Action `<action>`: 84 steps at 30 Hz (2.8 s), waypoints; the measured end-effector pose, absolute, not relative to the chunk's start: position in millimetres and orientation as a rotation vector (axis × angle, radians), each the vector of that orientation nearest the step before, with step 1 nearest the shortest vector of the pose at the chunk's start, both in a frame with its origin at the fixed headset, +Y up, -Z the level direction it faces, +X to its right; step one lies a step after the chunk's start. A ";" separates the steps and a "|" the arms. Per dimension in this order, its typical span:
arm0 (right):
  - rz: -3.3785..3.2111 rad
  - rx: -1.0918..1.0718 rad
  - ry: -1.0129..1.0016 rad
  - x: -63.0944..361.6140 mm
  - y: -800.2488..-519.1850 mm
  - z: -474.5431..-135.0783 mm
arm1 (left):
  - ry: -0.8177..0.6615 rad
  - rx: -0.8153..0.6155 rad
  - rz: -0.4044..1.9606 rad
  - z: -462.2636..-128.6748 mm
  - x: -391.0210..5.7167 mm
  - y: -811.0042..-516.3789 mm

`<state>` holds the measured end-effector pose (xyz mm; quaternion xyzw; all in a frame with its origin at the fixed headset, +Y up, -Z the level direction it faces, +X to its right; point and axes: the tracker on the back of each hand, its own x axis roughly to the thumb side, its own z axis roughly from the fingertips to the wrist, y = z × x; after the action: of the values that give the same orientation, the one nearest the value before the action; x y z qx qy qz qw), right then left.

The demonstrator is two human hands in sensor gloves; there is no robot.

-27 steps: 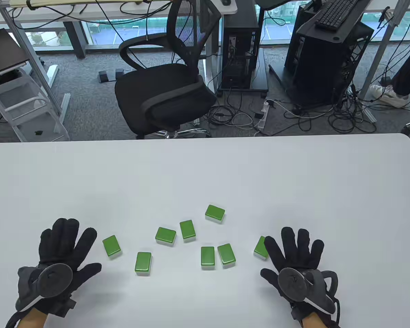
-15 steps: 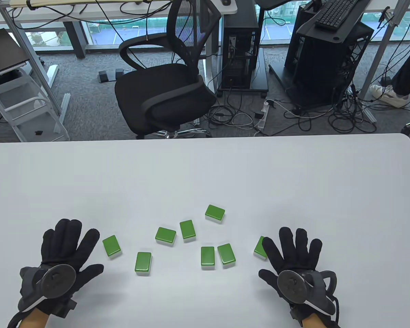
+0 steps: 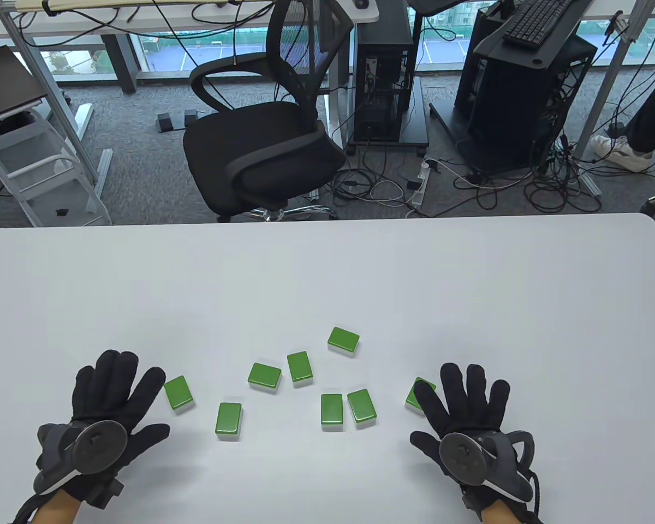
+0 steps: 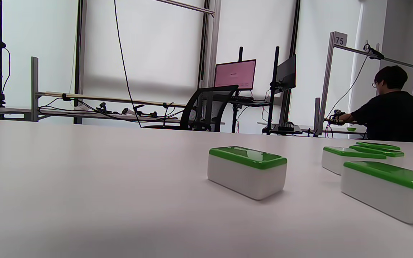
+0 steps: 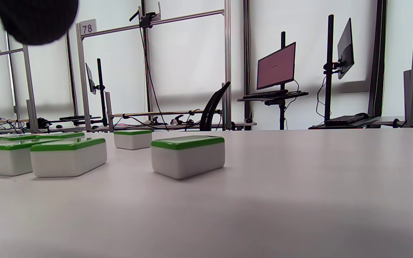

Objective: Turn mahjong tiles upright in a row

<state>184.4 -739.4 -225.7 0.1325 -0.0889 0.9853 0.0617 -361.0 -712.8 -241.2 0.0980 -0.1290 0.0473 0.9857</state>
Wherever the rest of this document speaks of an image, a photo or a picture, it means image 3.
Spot person's right hand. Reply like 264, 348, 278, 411
409, 362, 531, 515

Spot person's left hand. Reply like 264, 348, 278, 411
68, 349, 171, 512

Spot person's left forearm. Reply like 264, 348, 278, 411
33, 487, 82, 524

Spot grey hand controller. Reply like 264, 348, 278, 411
33, 419, 129, 495
438, 430, 537, 504

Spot white metal step stool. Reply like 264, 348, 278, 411
0, 106, 112, 227

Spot white power strip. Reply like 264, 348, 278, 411
406, 158, 437, 207

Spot black wheeled cart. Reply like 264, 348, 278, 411
345, 75, 430, 158

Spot black mesh office chair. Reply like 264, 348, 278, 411
183, 0, 355, 223

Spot black open computer rack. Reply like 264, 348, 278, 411
455, 0, 598, 171

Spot black flat panel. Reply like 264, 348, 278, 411
0, 43, 49, 123

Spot black keyboard shelf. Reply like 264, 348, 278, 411
472, 0, 598, 69

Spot black computer tower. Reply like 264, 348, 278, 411
352, 0, 415, 144

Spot black keyboard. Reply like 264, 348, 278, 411
503, 0, 577, 51

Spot tangle of floor cables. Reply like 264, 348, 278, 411
327, 126, 604, 213

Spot aluminium frame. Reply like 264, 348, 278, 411
575, 0, 653, 197
0, 0, 114, 189

